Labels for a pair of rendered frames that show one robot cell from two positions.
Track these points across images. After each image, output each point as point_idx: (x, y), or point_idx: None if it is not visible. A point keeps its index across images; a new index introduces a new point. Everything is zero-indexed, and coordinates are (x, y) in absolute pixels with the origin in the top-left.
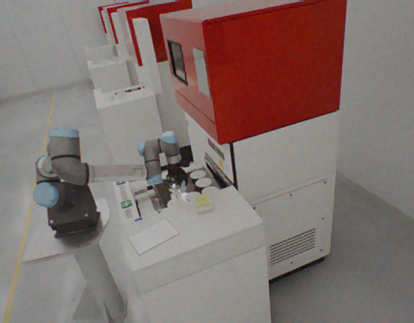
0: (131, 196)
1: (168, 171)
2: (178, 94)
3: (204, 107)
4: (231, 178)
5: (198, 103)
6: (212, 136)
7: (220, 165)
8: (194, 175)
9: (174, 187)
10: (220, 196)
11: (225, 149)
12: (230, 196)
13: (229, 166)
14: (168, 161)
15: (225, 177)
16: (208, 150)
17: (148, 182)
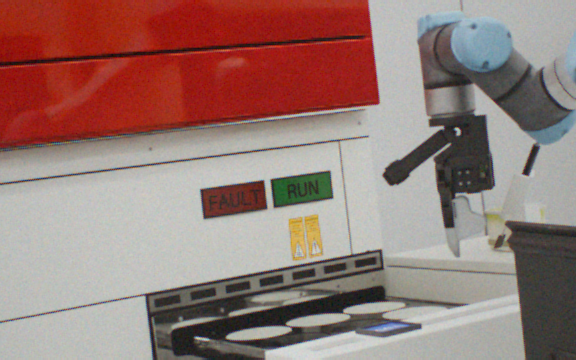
0: (495, 299)
1: (483, 136)
2: None
3: (299, 8)
4: (375, 236)
5: (239, 21)
6: (337, 98)
7: (297, 246)
8: (266, 334)
9: (478, 217)
10: (447, 252)
11: (347, 140)
12: (443, 248)
13: (363, 198)
14: (474, 100)
15: (327, 273)
16: (189, 261)
17: None
